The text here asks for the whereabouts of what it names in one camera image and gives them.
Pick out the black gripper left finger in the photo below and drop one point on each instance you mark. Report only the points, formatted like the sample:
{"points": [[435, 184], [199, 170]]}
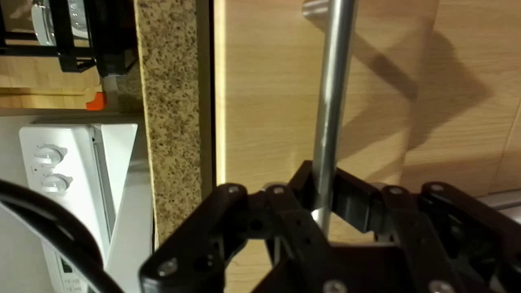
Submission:
{"points": [[196, 256]]}

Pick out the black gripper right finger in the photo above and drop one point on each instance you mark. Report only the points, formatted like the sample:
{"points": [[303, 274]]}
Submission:
{"points": [[439, 240]]}

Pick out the wooden top drawer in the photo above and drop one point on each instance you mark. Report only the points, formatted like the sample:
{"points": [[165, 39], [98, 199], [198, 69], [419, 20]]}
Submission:
{"points": [[434, 91]]}

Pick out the white electric stove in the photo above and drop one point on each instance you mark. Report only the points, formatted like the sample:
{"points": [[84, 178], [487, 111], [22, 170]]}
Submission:
{"points": [[77, 210]]}

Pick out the black dish drying rack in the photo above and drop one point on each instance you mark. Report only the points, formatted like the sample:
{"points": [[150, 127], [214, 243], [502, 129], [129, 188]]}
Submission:
{"points": [[79, 33]]}

